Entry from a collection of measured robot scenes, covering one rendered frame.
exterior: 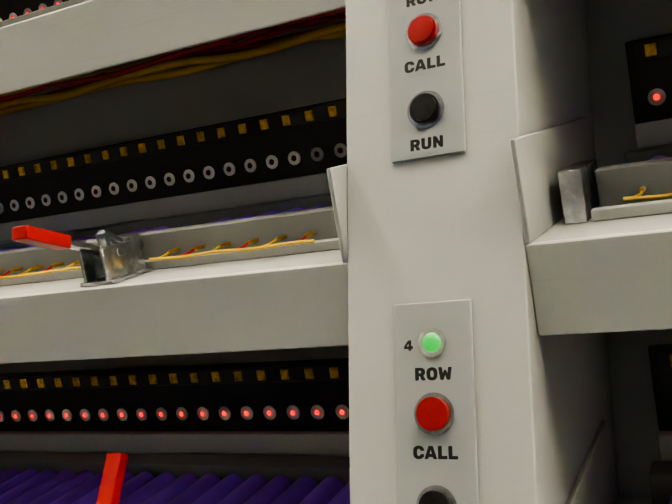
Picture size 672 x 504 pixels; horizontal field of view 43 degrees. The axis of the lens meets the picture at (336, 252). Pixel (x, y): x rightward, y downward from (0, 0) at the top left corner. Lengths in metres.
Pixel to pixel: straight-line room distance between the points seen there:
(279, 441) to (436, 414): 0.26
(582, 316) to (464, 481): 0.09
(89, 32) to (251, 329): 0.25
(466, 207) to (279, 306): 0.12
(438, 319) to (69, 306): 0.25
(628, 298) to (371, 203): 0.14
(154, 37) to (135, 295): 0.17
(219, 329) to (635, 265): 0.23
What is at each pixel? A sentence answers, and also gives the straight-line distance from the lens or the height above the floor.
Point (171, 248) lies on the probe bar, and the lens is 0.58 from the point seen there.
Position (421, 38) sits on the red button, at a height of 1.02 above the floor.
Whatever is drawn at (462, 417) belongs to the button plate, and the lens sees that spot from 0.41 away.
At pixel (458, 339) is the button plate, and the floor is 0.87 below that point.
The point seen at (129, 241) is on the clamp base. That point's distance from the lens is 0.57.
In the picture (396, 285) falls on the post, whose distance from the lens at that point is 0.43.
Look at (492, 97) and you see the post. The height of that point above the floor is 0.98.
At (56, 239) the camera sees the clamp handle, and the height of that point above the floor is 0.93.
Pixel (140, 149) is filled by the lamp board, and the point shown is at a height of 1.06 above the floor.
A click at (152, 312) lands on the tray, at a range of 0.52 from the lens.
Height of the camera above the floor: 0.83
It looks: 11 degrees up
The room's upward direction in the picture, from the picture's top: straight up
